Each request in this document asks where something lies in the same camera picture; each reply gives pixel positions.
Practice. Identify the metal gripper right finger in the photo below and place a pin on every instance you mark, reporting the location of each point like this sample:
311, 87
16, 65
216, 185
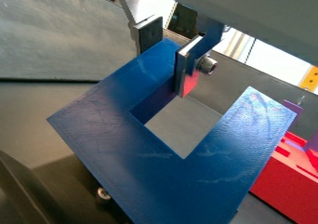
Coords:
191, 56

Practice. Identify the blue U-shaped block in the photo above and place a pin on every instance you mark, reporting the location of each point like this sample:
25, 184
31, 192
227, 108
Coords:
159, 187

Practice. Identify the red base block with slots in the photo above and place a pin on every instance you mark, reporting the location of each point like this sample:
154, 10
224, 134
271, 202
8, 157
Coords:
287, 183

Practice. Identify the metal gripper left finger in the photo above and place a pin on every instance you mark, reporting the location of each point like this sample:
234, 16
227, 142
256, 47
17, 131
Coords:
144, 23

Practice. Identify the purple U-shaped block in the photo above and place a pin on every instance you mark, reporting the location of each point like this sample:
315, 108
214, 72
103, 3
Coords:
304, 124

